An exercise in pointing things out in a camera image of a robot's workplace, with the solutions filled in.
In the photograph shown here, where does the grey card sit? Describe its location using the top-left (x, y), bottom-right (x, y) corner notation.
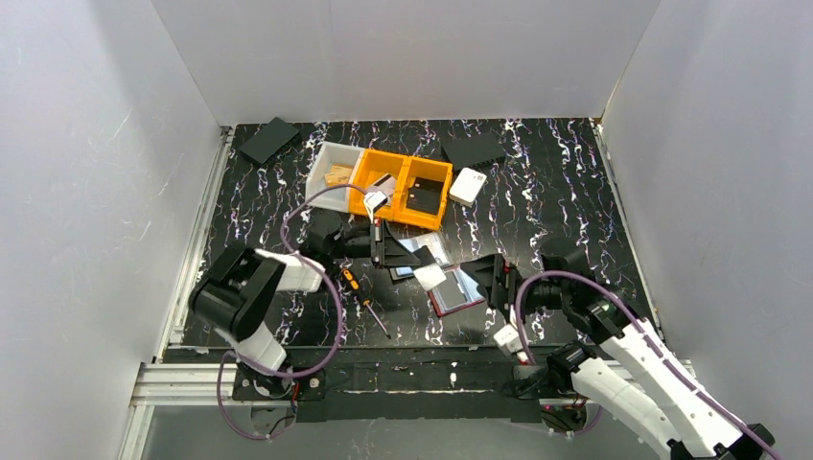
top-left (406, 177), bottom-right (444, 215)

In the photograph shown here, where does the white small box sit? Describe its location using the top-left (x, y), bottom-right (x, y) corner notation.
top-left (449, 168), bottom-right (487, 207)

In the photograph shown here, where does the black flat box right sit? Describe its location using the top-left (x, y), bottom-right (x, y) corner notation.
top-left (441, 133), bottom-right (506, 172)

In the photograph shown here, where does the yellow bin with silver card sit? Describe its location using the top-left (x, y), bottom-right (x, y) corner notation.
top-left (348, 149), bottom-right (406, 220)

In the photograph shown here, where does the red card holder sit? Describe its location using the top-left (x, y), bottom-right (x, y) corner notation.
top-left (413, 264), bottom-right (485, 317)

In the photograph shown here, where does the yellow bin with black card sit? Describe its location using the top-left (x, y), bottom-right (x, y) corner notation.
top-left (392, 156), bottom-right (453, 231)

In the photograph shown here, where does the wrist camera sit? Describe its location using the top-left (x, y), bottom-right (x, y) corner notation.
top-left (362, 189), bottom-right (389, 222)
top-left (493, 312), bottom-right (529, 365)

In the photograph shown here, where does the black yellow screwdriver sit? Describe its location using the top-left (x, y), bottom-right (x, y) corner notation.
top-left (340, 268), bottom-right (392, 339)

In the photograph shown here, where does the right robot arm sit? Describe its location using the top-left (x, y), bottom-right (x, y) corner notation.
top-left (460, 241), bottom-right (779, 459)

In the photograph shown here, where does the white plastic bin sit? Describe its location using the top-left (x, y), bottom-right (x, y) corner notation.
top-left (305, 142), bottom-right (364, 213)

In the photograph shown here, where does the gold card in white bin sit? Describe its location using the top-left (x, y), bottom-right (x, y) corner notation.
top-left (325, 164), bottom-right (354, 175)

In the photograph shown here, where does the silver VIP card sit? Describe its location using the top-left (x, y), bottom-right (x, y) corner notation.
top-left (366, 173), bottom-right (397, 197)

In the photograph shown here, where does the gold card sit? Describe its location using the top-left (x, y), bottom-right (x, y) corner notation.
top-left (325, 164), bottom-right (354, 175)
top-left (324, 171), bottom-right (351, 187)

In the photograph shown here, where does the black flat box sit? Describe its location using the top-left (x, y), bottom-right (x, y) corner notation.
top-left (441, 133), bottom-right (506, 172)
top-left (238, 117), bottom-right (300, 166)

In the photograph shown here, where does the aluminium table rail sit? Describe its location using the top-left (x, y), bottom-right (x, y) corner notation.
top-left (118, 126), bottom-right (235, 459)

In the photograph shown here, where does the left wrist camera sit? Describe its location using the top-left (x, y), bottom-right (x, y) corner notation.
top-left (362, 189), bottom-right (389, 222)

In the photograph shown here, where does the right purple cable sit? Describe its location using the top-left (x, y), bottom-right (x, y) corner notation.
top-left (513, 271), bottom-right (785, 460)

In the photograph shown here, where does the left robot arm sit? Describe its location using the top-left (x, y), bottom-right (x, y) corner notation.
top-left (187, 218), bottom-right (442, 380)

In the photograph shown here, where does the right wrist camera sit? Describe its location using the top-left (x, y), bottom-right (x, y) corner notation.
top-left (493, 312), bottom-right (529, 365)

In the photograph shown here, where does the black flat box left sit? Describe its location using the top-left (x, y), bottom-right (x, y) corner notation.
top-left (238, 117), bottom-right (300, 166)

